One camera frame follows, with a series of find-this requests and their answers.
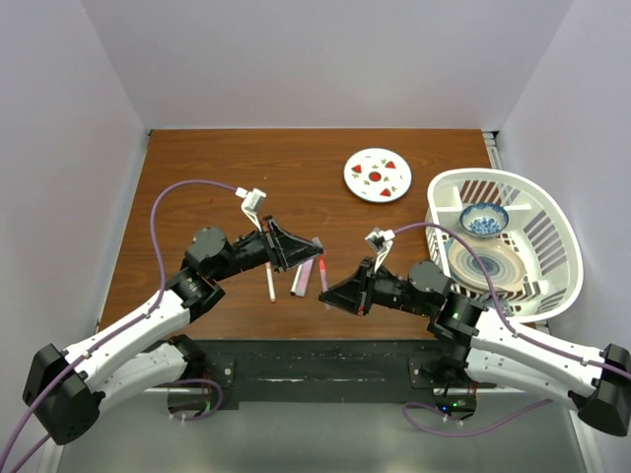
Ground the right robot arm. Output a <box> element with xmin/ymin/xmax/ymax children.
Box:
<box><xmin>318</xmin><ymin>258</ymin><xmax>630</xmax><ymax>437</ymax></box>

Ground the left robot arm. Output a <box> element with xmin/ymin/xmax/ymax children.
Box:
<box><xmin>23</xmin><ymin>217</ymin><xmax>323</xmax><ymax>444</ymax></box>

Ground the white pen black tip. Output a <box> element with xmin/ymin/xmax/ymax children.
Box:
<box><xmin>290</xmin><ymin>264</ymin><xmax>304</xmax><ymax>296</ymax></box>

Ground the pink highlighter pen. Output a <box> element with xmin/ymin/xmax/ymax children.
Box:
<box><xmin>295</xmin><ymin>259</ymin><xmax>314</xmax><ymax>297</ymax></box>

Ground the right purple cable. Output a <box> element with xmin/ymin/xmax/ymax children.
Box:
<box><xmin>391</xmin><ymin>222</ymin><xmax>631</xmax><ymax>439</ymax></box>

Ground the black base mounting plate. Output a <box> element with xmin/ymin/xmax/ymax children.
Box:
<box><xmin>168</xmin><ymin>335</ymin><xmax>488</xmax><ymax>410</ymax></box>

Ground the white strawberry pattern plate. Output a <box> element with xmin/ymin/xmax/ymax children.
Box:
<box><xmin>343</xmin><ymin>148</ymin><xmax>413</xmax><ymax>204</ymax></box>

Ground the pink pen red tip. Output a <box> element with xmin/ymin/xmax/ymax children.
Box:
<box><xmin>318</xmin><ymin>257</ymin><xmax>328</xmax><ymax>292</ymax></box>

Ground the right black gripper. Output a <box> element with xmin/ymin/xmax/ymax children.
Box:
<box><xmin>319</xmin><ymin>257</ymin><xmax>432</xmax><ymax>317</ymax></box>

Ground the white pen peach tip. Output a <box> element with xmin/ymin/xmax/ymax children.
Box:
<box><xmin>265</xmin><ymin>262</ymin><xmax>276</xmax><ymax>303</ymax></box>

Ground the aluminium frame rail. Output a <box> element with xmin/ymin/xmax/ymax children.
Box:
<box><xmin>482</xmin><ymin>131</ymin><xmax>504</xmax><ymax>170</ymax></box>

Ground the beige plate in rack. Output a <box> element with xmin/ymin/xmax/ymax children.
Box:
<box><xmin>446</xmin><ymin>238</ymin><xmax>526</xmax><ymax>293</ymax></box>

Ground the white plastic dish rack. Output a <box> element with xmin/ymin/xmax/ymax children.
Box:
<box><xmin>426</xmin><ymin>168</ymin><xmax>584</xmax><ymax>323</ymax></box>

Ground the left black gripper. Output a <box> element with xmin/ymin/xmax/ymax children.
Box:
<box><xmin>211</xmin><ymin>216</ymin><xmax>323</xmax><ymax>282</ymax></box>

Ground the blue white bowl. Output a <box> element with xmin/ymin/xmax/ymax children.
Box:
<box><xmin>459</xmin><ymin>202</ymin><xmax>510</xmax><ymax>238</ymax></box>

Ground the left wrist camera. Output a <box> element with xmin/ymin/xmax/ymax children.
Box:
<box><xmin>235</xmin><ymin>187</ymin><xmax>267</xmax><ymax>232</ymax></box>

